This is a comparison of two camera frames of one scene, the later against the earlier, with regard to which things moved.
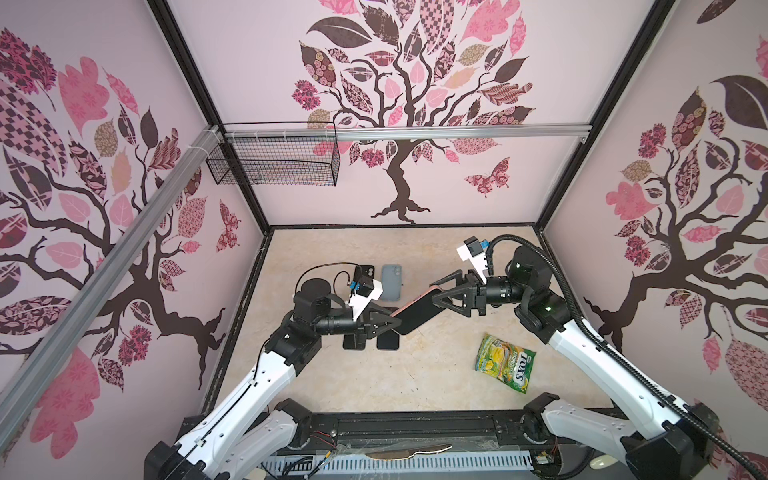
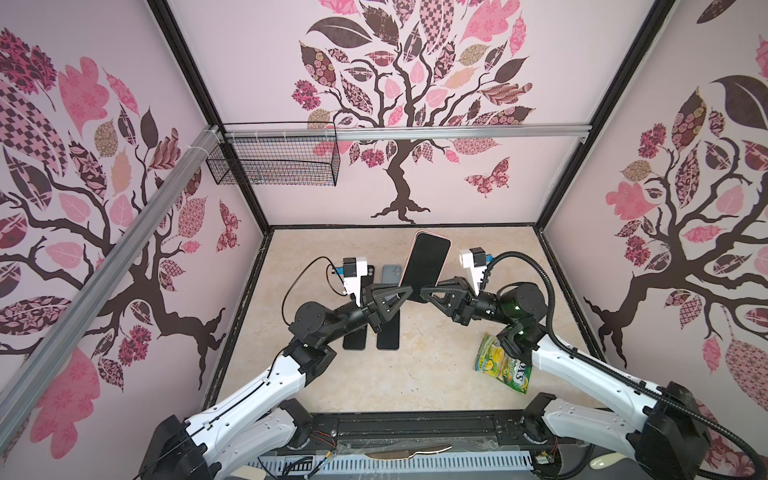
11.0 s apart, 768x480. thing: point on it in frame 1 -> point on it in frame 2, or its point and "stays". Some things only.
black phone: x=389 y=340 stays
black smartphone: x=350 y=342 stays
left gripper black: x=369 y=321 -> x=381 y=308
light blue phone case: x=391 y=282 stays
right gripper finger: x=455 y=301 stays
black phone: x=417 y=312 -> x=424 y=267
